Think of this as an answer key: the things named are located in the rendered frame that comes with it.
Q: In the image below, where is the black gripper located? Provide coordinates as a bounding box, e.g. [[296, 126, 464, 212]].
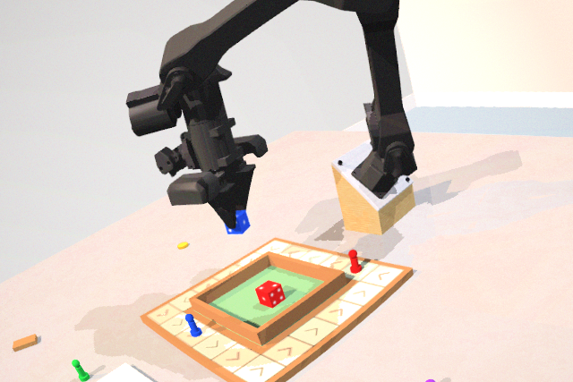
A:
[[167, 113, 268, 229]]

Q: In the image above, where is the blue pawn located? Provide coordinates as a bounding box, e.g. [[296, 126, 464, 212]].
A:
[[185, 314, 202, 337]]

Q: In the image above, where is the red die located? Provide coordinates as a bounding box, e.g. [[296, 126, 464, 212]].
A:
[[255, 281, 286, 309]]

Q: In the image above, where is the green pawn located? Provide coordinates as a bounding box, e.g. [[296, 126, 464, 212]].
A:
[[72, 360, 90, 382]]

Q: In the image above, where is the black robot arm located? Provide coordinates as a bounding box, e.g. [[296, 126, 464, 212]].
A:
[[125, 0, 417, 199]]

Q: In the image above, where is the blue die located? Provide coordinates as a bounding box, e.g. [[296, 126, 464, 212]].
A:
[[227, 210, 251, 234]]

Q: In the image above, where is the red pawn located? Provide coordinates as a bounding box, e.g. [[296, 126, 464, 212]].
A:
[[348, 250, 362, 274]]

